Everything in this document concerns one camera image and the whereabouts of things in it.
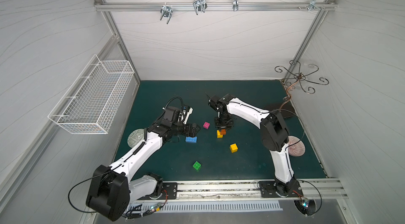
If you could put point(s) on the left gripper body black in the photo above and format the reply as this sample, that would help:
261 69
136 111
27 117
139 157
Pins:
192 129

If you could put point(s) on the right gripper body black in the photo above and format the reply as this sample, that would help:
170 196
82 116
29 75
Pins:
223 122

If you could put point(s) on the blue 2x4 lego brick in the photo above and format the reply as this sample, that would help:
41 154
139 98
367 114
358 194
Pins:
191 139

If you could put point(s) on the yellow lego brick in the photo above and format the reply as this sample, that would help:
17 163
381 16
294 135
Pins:
233 148
219 135

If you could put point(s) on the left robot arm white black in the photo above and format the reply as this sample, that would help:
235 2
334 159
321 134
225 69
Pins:
111 187

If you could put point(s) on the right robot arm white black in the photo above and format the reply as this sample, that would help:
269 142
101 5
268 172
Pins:
274 135

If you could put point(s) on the pink 2x2 lego brick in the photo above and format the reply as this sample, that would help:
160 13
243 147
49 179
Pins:
206 125

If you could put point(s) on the green 2x2 lego brick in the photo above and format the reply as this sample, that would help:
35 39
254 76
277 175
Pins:
197 166

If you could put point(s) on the green patterned round coaster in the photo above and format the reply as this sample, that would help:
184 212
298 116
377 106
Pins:
136 138

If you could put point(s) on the pink ribbed round coaster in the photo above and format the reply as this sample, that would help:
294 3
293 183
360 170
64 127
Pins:
295 147

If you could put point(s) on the metal ornament stand dark base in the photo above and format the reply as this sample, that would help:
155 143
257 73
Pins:
290 83

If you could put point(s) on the metal clamp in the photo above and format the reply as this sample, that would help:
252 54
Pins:
235 5
166 12
312 6
199 6

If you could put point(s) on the aluminium cross bar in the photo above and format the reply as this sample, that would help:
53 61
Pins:
211 6

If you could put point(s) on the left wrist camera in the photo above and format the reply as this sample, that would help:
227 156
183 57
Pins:
185 113

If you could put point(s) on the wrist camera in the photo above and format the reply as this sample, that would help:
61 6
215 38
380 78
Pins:
216 103
185 113

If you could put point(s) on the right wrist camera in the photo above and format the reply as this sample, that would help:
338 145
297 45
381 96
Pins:
216 103

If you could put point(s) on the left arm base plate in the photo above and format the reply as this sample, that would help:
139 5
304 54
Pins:
165 189

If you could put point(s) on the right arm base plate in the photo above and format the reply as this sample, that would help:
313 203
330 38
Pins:
269 189

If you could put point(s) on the white slotted cable duct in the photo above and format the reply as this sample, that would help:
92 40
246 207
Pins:
221 206

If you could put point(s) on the white wire basket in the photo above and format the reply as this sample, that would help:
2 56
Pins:
90 104

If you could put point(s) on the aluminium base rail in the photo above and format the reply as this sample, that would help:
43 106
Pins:
235 190

